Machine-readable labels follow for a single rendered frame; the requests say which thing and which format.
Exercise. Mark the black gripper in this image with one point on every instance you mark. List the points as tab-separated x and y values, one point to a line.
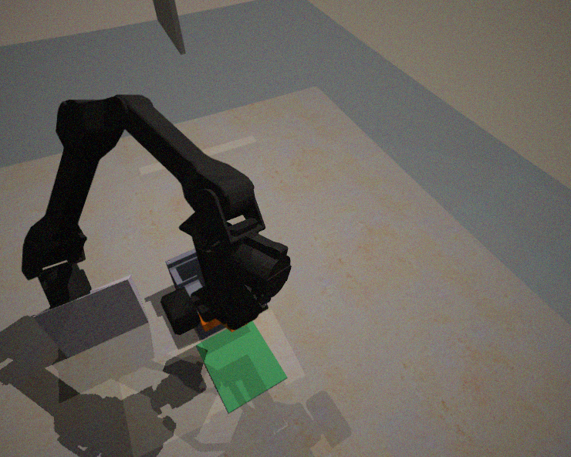
182	310

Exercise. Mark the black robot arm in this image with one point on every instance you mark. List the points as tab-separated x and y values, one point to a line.
90	129

